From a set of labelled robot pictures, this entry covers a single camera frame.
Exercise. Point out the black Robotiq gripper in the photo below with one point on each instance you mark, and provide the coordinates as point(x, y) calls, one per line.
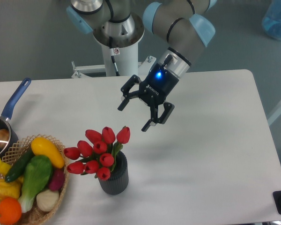
point(153, 92)

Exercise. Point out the red tulip bouquet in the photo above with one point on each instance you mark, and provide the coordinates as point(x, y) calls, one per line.
point(97, 155)

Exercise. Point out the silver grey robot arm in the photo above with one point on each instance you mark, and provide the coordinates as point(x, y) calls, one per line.
point(118, 30)

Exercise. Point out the dark grey ribbed vase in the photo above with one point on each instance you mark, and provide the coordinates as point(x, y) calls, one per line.
point(119, 178)

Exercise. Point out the yellow squash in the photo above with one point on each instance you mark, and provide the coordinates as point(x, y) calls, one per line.
point(43, 146)

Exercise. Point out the purple red radish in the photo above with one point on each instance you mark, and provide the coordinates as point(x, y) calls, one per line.
point(57, 180)

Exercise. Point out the green bok choy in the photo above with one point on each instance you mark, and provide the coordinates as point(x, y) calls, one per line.
point(36, 177)

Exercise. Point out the dark green cucumber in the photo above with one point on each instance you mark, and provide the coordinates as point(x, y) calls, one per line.
point(19, 166)

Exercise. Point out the white garlic bulb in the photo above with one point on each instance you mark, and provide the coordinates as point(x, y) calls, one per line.
point(47, 199)

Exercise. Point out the small yellow banana pepper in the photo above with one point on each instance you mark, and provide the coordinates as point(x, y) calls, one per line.
point(4, 168)

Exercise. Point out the yellow gourd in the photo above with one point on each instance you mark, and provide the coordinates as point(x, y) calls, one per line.
point(11, 189)

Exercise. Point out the orange fruit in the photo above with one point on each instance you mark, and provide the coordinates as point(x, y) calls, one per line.
point(10, 211)

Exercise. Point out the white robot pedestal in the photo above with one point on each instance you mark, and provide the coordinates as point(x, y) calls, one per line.
point(117, 61)

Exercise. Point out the blue handled saucepan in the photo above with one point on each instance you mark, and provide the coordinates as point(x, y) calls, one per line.
point(7, 113)

